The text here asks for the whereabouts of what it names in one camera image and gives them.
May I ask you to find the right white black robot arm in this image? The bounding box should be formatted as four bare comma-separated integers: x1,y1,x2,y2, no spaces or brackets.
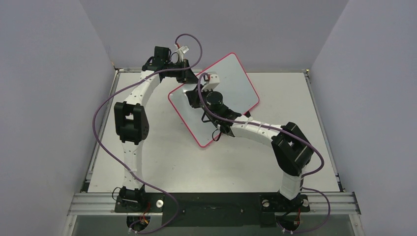
185,88,314,210

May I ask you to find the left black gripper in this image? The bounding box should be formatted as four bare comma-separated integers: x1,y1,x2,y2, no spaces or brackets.
165,60,201,85

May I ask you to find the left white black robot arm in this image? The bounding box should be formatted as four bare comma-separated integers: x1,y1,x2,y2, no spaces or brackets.
114,46,197,211

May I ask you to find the pink framed whiteboard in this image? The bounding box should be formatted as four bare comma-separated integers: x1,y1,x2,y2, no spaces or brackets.
168,53,260,148

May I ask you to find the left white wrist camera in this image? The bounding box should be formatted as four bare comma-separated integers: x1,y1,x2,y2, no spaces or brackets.
177,45,189,55

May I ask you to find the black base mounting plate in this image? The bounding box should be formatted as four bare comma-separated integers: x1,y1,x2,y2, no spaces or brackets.
114,192,310,230

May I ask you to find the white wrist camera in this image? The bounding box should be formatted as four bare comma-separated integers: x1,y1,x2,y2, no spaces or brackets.
177,45,189,55
202,74,220,92

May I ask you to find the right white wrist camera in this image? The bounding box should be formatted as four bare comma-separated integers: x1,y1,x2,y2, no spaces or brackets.
202,74,220,92

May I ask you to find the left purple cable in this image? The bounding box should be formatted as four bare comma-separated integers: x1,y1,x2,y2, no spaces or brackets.
92,33,203,235

